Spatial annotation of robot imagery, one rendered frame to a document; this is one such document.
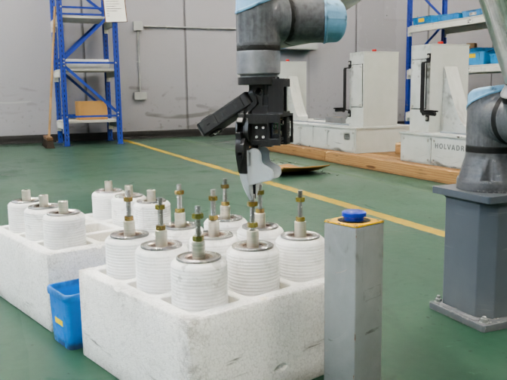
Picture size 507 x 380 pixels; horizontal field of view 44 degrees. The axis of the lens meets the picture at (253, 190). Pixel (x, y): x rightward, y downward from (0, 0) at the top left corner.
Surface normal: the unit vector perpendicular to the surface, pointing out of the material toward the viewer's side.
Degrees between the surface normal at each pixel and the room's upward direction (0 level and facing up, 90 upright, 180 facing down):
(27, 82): 90
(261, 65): 90
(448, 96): 90
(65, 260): 90
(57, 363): 0
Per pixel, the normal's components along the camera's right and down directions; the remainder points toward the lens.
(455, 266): -0.91, 0.07
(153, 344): -0.77, 0.11
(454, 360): -0.01, -0.99
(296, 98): 0.35, -0.33
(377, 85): 0.40, 0.14
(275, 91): -0.37, 0.14
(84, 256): 0.64, 0.11
